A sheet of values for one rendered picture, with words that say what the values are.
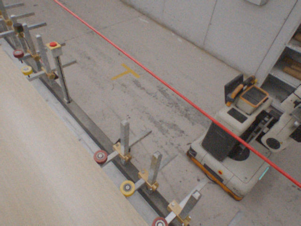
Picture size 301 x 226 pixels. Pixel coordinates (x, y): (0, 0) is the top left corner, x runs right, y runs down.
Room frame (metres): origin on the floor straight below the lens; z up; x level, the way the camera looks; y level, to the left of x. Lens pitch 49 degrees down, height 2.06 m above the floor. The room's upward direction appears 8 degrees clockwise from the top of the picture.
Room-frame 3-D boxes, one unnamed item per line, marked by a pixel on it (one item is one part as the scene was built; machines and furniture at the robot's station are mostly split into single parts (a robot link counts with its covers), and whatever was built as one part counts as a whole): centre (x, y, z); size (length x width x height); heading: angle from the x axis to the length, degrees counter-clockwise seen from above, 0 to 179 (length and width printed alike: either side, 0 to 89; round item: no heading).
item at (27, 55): (1.63, 1.04, 0.84); 0.43 x 0.03 x 0.04; 139
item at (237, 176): (1.27, -0.88, 0.16); 0.67 x 0.64 x 0.25; 49
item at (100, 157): (0.63, 0.25, 0.85); 0.08 x 0.08 x 0.11
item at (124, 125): (0.72, 0.13, 0.91); 0.04 x 0.04 x 0.48; 49
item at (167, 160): (0.62, -0.07, 0.81); 0.43 x 0.03 x 0.04; 139
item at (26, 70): (1.29, 1.01, 0.85); 0.08 x 0.08 x 0.11
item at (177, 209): (0.41, -0.24, 0.81); 0.14 x 0.06 x 0.05; 49
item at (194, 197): (0.39, -0.25, 0.89); 0.04 x 0.04 x 0.48; 49
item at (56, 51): (1.20, 0.69, 1.18); 0.07 x 0.07 x 0.08; 49
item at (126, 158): (0.73, 0.14, 0.80); 0.14 x 0.06 x 0.05; 49
